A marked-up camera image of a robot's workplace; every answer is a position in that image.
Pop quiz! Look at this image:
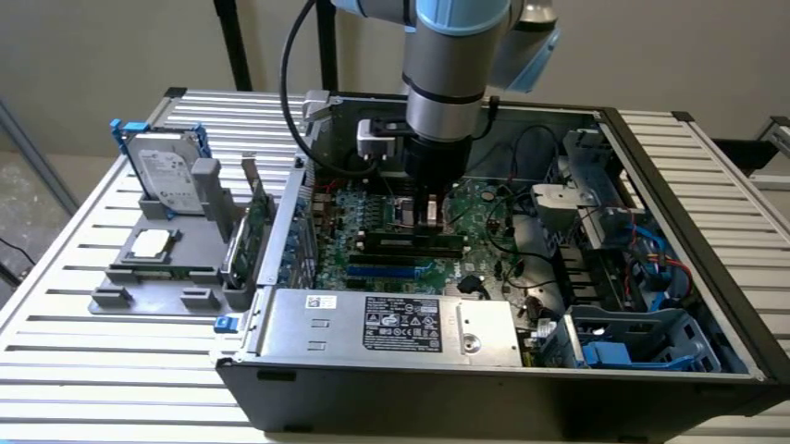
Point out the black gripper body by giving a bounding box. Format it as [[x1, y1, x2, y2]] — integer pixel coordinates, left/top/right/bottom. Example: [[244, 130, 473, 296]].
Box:
[[403, 132, 473, 195]]

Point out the blue expansion slot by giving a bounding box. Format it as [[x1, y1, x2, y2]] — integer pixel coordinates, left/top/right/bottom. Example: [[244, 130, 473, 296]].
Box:
[[342, 262, 419, 280]]

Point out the green RAM stick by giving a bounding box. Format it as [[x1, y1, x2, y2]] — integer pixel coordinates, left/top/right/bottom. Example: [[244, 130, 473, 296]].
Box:
[[129, 266, 200, 282]]

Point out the green motherboard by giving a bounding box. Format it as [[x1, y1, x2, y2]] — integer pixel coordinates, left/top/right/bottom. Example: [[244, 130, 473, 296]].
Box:
[[305, 176, 539, 307]]

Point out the silver metal drive cage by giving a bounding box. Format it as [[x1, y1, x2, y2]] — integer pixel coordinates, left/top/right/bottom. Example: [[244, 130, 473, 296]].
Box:
[[528, 129, 649, 253]]

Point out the green graphics card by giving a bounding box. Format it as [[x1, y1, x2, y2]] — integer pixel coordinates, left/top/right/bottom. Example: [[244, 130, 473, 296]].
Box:
[[222, 154, 276, 291]]

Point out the silver power supply unit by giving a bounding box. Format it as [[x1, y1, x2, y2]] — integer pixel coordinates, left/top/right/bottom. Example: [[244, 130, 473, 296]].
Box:
[[253, 288, 527, 370]]

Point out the black stand pole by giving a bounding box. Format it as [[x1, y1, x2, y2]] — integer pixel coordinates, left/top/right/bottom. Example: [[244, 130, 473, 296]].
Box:
[[313, 0, 341, 92], [212, 0, 254, 92]]

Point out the hard drive in blue caddy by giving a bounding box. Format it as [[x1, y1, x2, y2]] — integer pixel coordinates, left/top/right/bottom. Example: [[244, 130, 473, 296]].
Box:
[[108, 118, 216, 219]]

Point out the silver hard disk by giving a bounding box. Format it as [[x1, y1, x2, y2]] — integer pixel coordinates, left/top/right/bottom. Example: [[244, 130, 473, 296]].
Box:
[[126, 133, 208, 216]]

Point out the black open PC case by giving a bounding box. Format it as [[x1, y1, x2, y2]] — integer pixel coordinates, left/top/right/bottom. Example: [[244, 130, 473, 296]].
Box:
[[210, 89, 790, 435]]

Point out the grey drive cage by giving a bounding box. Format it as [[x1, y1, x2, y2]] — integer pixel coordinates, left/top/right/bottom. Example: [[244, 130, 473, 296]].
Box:
[[561, 303, 724, 372]]

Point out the silver CPU chip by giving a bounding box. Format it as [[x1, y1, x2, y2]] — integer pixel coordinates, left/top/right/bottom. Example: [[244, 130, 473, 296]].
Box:
[[130, 228, 174, 258]]

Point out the grey parts rack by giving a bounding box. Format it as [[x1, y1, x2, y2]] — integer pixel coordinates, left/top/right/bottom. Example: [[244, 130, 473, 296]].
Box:
[[88, 159, 257, 319]]

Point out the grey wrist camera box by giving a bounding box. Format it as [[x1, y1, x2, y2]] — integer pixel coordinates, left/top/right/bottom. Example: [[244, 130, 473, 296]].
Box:
[[356, 118, 409, 162]]

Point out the thin black wire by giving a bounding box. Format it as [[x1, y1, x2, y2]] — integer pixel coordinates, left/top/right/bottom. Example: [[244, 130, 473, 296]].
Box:
[[485, 124, 567, 253]]

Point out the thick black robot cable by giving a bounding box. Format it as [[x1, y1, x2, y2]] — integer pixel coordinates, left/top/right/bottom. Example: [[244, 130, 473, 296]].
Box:
[[277, 0, 383, 177]]

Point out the blue data wire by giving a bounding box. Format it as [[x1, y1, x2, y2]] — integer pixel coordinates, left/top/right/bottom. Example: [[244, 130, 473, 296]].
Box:
[[619, 220, 677, 309]]

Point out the red wire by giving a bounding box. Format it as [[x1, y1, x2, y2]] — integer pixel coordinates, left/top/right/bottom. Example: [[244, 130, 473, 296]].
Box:
[[621, 256, 693, 302]]

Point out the aluminium side frame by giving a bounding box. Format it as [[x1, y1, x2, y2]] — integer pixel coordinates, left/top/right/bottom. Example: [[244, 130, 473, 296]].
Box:
[[707, 115, 790, 191]]

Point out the grey metal frame post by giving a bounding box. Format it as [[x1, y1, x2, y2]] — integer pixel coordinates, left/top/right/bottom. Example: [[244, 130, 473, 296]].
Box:
[[0, 99, 81, 218]]

